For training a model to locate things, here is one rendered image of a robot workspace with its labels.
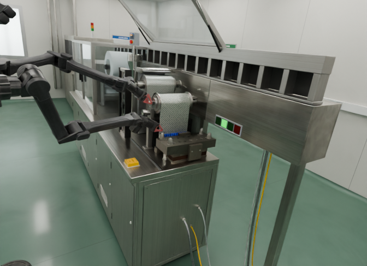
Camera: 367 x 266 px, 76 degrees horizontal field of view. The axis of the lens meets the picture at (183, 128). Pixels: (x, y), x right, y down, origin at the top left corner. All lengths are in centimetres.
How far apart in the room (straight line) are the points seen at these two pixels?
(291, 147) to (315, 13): 295
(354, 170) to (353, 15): 192
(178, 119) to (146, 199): 59
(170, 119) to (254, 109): 60
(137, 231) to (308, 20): 350
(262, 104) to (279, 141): 22
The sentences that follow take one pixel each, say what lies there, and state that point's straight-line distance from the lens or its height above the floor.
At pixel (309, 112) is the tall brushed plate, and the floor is 141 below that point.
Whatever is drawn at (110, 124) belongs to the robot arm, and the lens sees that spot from 139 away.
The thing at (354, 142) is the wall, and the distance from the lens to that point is 369.
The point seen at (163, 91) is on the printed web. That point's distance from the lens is 186.
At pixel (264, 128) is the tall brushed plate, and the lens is 135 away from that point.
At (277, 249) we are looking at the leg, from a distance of 178.
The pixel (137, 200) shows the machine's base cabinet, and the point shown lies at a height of 73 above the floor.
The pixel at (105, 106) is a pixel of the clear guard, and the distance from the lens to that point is 258.
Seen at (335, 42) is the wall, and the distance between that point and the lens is 380.
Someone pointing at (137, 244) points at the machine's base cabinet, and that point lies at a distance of 175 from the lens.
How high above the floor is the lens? 164
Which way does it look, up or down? 19 degrees down
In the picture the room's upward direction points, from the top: 5 degrees clockwise
